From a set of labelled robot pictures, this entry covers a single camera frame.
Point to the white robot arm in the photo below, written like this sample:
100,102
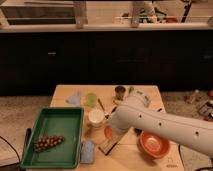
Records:
133,111

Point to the black tool at table edge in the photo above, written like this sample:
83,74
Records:
26,140

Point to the bunch of red grapes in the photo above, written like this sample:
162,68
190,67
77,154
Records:
46,142

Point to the green plastic tray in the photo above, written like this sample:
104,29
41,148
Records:
56,121

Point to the wooden handled spoon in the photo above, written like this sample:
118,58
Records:
102,107

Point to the light green cup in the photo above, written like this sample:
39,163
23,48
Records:
91,99

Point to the light blue plastic piece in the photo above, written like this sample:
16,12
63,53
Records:
74,100

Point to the metal cup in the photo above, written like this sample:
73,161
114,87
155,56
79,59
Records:
119,92

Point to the green cucumber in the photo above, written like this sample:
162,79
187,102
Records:
131,89

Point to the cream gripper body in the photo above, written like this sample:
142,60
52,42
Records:
116,138

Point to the blue sponge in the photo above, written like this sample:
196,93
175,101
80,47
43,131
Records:
87,152

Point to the red yellow apple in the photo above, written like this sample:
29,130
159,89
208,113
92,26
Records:
108,132

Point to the orange bowl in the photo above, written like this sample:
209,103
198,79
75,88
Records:
153,146

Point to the white cup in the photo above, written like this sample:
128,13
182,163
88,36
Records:
96,117

